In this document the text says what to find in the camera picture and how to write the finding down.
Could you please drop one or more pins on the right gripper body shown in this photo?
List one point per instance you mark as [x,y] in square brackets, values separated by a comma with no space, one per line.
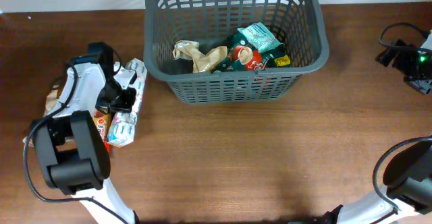
[416,69]

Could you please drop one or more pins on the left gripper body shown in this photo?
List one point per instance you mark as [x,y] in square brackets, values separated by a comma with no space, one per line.
[111,92]

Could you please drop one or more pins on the red spaghetti pasta pack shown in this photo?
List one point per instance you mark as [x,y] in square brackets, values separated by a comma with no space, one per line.
[103,123]

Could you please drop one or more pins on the white tissue multipack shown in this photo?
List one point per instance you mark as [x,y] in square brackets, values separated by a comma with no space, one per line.
[122,128]

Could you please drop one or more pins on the beige brown cookie bag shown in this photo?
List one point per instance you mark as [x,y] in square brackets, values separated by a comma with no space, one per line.
[51,100]

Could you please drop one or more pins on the beige paper bag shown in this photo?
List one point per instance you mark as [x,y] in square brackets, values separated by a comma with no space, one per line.
[188,50]

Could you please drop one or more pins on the grey plastic shopping basket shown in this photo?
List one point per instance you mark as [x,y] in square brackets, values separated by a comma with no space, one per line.
[297,24]

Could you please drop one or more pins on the green Nescafe coffee bag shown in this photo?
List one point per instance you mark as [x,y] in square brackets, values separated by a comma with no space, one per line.
[243,56]

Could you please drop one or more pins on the light teal snack packet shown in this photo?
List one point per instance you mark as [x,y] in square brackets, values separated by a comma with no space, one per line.
[259,36]

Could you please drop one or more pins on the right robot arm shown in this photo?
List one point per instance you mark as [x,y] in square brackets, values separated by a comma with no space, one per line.
[402,175]

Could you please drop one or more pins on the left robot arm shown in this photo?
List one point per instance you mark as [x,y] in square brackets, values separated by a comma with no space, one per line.
[70,151]

